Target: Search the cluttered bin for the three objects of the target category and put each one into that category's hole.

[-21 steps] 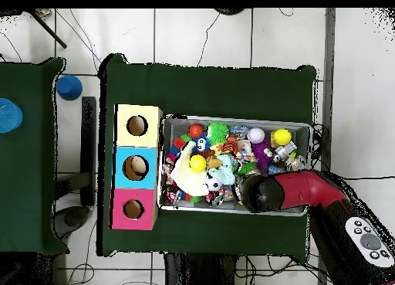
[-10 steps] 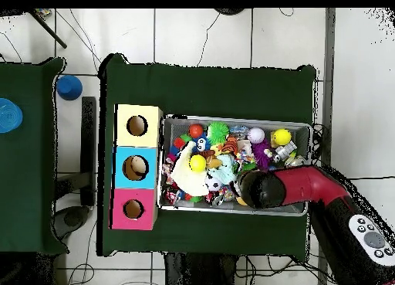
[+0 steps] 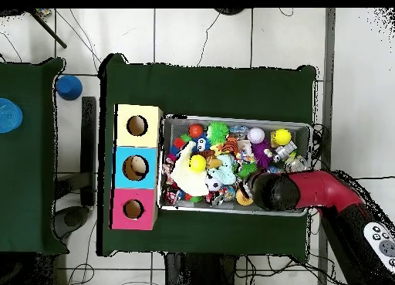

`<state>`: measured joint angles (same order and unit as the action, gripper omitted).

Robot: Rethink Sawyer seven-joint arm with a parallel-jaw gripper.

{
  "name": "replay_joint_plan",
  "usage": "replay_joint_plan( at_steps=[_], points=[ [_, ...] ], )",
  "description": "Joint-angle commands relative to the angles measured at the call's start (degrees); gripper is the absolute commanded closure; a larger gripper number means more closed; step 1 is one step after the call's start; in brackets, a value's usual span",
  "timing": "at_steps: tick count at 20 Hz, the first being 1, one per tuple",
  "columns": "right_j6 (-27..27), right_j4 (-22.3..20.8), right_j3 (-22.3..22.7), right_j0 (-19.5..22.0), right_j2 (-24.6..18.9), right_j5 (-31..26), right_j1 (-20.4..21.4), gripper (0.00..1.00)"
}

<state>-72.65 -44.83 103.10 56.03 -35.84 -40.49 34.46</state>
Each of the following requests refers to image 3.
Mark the shallow metal mesh bin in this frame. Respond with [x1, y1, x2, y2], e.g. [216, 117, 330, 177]
[157, 114, 312, 217]

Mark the wooden box with three holes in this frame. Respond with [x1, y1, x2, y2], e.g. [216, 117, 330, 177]
[108, 103, 164, 231]

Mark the yellow tennis ball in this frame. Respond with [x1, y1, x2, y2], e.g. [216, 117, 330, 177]
[188, 154, 207, 174]

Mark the orange red ball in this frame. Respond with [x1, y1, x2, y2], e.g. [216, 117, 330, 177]
[188, 123, 204, 140]

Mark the green spiky ball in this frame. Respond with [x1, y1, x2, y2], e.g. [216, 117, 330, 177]
[206, 120, 231, 145]

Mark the cream muslin cloth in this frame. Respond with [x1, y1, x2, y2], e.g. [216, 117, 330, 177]
[169, 140, 211, 198]

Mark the orange striped tiger plush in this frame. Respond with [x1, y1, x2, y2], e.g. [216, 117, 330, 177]
[217, 135, 239, 156]

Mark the light teal muslin cloth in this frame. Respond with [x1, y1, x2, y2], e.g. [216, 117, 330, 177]
[208, 154, 237, 186]

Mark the white baseball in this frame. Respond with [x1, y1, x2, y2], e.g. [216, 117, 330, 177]
[247, 127, 265, 144]

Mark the dark green table cloth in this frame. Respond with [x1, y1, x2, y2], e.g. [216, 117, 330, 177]
[96, 53, 319, 263]
[0, 57, 70, 256]

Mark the purple spiky toy with eyes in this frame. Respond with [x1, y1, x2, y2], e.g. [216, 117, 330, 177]
[249, 137, 274, 169]

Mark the toy hamburger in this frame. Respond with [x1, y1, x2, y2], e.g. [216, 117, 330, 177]
[235, 188, 255, 206]

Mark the yellow smiley ball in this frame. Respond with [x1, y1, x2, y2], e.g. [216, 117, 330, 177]
[272, 127, 292, 146]

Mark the dark grey round seat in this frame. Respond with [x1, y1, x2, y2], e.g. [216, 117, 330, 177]
[53, 205, 91, 239]

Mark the blue plastic cup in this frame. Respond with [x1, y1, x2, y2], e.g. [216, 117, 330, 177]
[56, 74, 83, 101]

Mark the black round stand base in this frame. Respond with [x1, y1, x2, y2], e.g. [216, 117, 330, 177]
[214, 8, 246, 16]

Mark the black pole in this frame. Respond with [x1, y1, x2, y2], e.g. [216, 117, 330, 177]
[29, 9, 68, 49]

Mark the blue round lid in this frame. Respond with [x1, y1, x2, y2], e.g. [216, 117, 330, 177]
[0, 97, 24, 134]

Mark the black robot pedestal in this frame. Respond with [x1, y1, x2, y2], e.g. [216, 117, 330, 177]
[163, 252, 238, 285]

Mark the black floor cable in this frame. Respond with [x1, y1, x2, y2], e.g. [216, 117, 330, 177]
[353, 174, 395, 181]

